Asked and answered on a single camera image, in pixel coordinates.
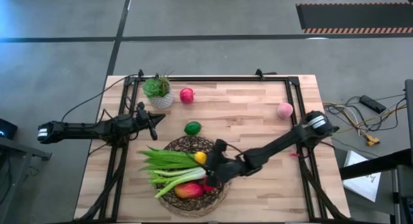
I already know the green lime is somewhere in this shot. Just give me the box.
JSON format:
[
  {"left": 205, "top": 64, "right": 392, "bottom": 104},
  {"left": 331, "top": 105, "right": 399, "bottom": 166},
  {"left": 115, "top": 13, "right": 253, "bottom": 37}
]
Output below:
[{"left": 183, "top": 121, "right": 203, "bottom": 136}]

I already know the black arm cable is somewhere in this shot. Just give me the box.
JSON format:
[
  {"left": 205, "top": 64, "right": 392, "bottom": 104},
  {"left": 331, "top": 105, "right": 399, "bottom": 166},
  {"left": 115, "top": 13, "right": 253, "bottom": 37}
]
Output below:
[{"left": 61, "top": 73, "right": 140, "bottom": 123}]

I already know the white paper sheet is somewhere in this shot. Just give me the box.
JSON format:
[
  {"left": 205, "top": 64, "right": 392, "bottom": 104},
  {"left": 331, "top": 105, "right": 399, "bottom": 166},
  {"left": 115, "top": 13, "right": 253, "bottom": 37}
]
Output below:
[{"left": 342, "top": 150, "right": 382, "bottom": 203}]

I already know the woven wicker basket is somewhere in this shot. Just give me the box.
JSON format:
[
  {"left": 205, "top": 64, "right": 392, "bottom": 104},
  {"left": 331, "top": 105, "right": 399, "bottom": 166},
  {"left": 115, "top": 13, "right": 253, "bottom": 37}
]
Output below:
[{"left": 154, "top": 136, "right": 232, "bottom": 219}]

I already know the black device with blue lights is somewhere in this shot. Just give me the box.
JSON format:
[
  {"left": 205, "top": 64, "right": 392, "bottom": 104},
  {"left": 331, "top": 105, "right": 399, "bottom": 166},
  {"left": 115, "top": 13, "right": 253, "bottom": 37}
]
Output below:
[{"left": 0, "top": 117, "right": 19, "bottom": 141}]

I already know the pink peach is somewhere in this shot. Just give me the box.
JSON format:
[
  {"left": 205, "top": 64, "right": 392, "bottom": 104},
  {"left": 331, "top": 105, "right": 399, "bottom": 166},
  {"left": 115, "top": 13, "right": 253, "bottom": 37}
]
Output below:
[{"left": 277, "top": 101, "right": 294, "bottom": 120}]

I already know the red pepper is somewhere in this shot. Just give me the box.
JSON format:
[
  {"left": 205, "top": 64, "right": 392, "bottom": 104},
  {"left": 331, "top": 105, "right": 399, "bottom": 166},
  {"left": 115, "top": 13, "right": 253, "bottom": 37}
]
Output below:
[{"left": 202, "top": 180, "right": 216, "bottom": 194}]

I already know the white faceted plant pot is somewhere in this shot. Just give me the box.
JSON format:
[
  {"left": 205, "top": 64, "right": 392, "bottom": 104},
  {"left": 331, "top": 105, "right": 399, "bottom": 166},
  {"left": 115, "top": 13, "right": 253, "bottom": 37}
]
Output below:
[{"left": 147, "top": 90, "right": 176, "bottom": 110}]

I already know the black aluminium table frame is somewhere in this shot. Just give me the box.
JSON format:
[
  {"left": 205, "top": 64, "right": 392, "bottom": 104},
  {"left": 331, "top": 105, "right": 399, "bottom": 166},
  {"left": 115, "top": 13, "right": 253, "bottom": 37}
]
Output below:
[{"left": 77, "top": 68, "right": 351, "bottom": 223}]

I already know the orange-red mango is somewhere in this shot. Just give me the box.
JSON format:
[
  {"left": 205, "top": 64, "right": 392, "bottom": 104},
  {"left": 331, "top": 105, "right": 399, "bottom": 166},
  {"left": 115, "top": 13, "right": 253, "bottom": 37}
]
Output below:
[{"left": 174, "top": 181, "right": 205, "bottom": 199}]

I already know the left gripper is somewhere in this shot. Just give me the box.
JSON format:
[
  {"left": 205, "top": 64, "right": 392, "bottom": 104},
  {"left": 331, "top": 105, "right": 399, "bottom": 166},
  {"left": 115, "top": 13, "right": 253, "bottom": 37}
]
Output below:
[{"left": 128, "top": 101, "right": 166, "bottom": 141}]

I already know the yellow connector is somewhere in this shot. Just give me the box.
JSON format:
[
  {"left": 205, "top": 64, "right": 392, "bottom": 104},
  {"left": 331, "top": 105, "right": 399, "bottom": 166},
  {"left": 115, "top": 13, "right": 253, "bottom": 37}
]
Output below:
[{"left": 364, "top": 133, "right": 381, "bottom": 147}]

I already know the green onion bunch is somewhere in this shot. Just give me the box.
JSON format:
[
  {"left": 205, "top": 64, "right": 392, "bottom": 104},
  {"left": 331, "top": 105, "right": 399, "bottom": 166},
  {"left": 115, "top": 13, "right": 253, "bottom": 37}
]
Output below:
[{"left": 139, "top": 145, "right": 208, "bottom": 199}]

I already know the yellow lemon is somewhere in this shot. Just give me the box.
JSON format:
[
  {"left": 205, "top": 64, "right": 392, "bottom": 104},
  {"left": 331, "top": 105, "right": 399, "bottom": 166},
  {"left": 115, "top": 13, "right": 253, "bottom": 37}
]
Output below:
[{"left": 194, "top": 150, "right": 208, "bottom": 166}]

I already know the red apple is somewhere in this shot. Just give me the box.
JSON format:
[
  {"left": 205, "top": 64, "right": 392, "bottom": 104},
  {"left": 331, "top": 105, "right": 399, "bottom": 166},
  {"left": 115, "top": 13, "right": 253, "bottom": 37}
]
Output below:
[{"left": 179, "top": 87, "right": 196, "bottom": 105}]

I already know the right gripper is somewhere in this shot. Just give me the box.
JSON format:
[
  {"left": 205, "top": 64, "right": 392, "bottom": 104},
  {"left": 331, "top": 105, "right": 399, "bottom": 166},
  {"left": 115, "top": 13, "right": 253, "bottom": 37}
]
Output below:
[{"left": 205, "top": 138, "right": 250, "bottom": 188}]

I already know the green succulent plant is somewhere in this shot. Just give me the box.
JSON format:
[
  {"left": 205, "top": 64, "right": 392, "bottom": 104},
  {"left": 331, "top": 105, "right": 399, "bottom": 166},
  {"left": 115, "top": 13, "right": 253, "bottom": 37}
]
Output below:
[{"left": 142, "top": 70, "right": 172, "bottom": 99}]

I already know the black hazard-striped floor mat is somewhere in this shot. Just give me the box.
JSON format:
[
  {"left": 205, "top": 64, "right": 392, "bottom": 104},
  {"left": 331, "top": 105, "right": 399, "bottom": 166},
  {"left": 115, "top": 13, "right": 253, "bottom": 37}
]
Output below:
[{"left": 295, "top": 3, "right": 413, "bottom": 35}]

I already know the black power strip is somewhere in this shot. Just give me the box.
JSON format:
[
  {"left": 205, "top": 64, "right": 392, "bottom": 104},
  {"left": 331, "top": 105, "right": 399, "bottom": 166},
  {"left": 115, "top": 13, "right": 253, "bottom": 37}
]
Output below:
[{"left": 359, "top": 94, "right": 387, "bottom": 115}]

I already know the grey metal stand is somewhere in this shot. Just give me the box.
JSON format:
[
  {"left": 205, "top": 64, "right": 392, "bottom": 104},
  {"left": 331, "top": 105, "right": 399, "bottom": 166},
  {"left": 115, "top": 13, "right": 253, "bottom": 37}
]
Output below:
[{"left": 0, "top": 136, "right": 53, "bottom": 224}]

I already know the tangled floor cable bundle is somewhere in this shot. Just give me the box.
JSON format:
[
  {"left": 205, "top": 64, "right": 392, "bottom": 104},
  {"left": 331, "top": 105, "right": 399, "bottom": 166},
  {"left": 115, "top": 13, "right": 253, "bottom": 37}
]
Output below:
[{"left": 322, "top": 95, "right": 408, "bottom": 148}]

